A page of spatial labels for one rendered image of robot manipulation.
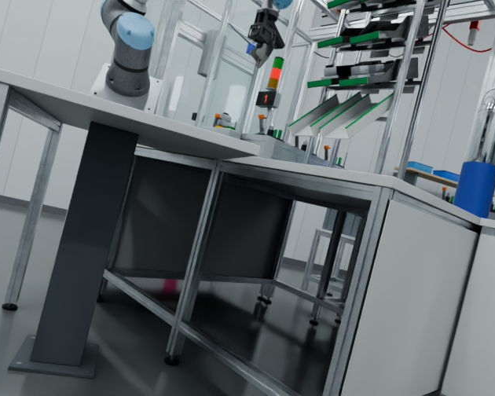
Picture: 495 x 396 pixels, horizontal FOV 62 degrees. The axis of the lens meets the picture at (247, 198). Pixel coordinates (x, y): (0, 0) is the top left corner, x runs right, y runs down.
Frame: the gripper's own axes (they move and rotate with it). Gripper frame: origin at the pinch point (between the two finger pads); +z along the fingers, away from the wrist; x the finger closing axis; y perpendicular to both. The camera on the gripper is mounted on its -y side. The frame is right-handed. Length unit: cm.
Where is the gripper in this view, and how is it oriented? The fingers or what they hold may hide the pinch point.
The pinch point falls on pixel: (260, 65)
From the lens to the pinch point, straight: 172.5
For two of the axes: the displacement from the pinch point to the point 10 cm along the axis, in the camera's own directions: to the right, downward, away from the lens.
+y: -7.0, -1.8, -6.9
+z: -2.5, 9.7, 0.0
